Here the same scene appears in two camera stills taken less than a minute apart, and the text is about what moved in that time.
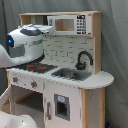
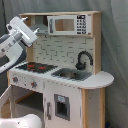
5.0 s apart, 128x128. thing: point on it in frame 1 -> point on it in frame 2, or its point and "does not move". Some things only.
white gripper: [43, 28] -> [19, 28]
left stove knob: [15, 79] does not move
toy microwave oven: [71, 24] does not move
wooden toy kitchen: [67, 87] does not move
